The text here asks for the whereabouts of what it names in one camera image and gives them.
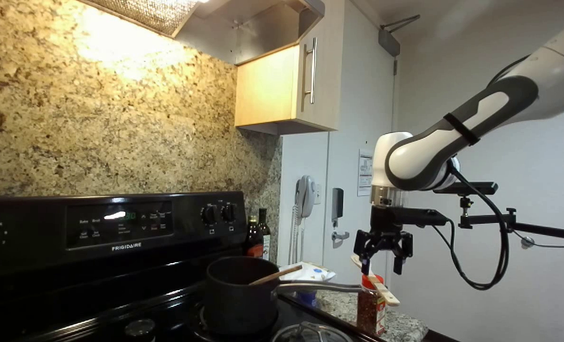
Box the long wooden spoon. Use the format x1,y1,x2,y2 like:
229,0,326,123
349,252,400,307

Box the white wall phone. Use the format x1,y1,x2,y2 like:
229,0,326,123
286,174,323,264

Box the white paper notice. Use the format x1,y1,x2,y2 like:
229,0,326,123
355,148,376,197

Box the thin grey cable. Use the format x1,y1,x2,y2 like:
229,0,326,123
511,228,564,250

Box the wooden wall cabinet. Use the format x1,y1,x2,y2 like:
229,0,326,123
233,34,345,136

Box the white plastic package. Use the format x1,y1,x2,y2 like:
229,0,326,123
279,260,336,285

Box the black electric stove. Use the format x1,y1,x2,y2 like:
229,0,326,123
0,190,383,342

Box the glass pot lid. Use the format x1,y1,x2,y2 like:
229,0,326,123
269,319,353,342

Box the dark olive oil bottle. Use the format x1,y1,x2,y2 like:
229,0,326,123
245,216,262,260

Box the steel range hood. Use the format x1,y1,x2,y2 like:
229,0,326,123
78,0,326,66

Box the black stereo camera bar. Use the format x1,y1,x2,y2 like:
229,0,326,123
450,180,499,195

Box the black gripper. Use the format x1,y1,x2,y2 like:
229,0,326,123
353,205,417,275

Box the dark bottle white label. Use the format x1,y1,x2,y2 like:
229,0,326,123
258,207,273,262

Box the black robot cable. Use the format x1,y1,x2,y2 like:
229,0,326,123
431,159,512,292

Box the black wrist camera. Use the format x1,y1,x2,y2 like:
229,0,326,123
393,207,452,228

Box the thin wooden utensil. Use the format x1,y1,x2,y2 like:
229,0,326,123
248,262,304,288

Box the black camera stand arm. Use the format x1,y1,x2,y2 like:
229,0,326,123
455,193,564,243

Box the red lid spice jar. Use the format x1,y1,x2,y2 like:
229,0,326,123
355,277,389,338

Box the dark saucepan with steel handle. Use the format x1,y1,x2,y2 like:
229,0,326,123
203,254,364,338

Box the silver door handle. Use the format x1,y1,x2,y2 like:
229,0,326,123
330,228,351,248

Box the grey door closer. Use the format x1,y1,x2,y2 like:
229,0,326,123
376,13,421,58

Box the white door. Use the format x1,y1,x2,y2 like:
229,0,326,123
323,53,399,286

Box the black door lock box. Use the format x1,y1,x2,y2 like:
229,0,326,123
330,186,345,228

